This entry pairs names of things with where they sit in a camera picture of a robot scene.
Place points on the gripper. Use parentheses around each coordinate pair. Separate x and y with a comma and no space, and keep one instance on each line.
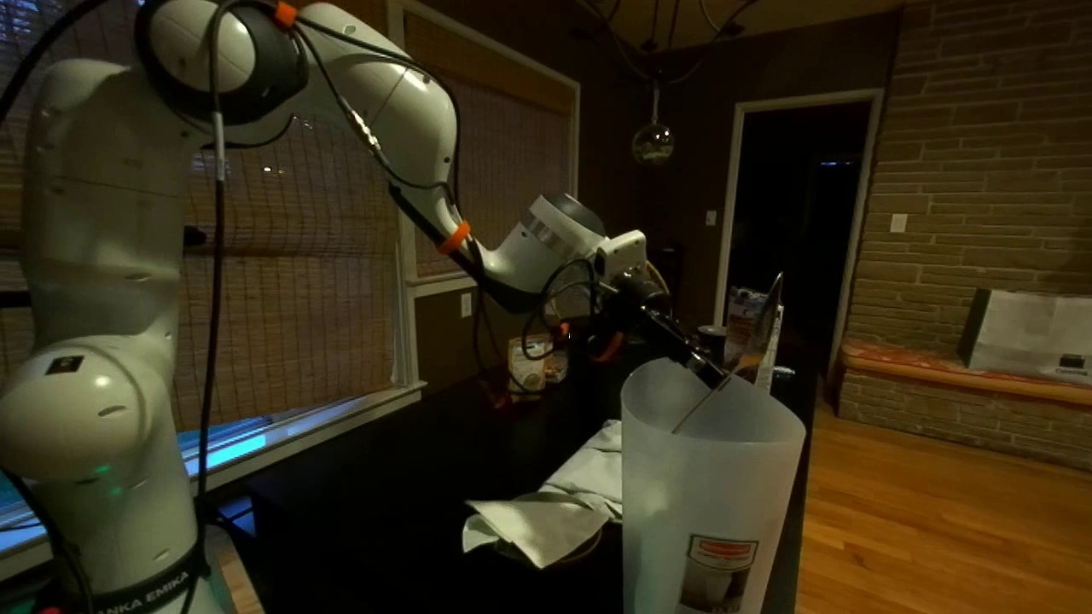
(638,298)

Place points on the silver spoon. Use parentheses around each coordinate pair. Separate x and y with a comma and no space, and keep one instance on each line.
(769,324)

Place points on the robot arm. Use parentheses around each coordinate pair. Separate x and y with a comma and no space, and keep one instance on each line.
(102,256)

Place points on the clear plastic bucket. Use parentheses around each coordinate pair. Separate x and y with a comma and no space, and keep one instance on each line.
(708,512)

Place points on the dark cup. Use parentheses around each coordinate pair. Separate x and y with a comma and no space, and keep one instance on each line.
(710,341)

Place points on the printed carton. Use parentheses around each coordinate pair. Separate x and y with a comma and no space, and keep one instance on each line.
(740,328)

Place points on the white paper bag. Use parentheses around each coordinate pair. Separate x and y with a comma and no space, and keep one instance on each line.
(527,367)

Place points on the hanging chandelier with glass ball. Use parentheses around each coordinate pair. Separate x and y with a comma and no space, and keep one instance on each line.
(653,141)

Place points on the doorway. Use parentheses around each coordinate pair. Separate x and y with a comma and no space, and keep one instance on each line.
(798,222)

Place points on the window with woven blind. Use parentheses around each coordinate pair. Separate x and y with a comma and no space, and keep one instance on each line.
(512,162)
(299,281)

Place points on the white cloth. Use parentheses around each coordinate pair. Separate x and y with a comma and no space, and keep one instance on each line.
(546,520)

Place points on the brick bench with cushion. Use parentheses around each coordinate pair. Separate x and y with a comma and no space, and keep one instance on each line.
(955,401)

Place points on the large white shopping bag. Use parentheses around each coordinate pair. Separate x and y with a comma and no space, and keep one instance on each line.
(1028,333)

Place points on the white wall socket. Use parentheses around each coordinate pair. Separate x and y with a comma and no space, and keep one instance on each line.
(466,305)

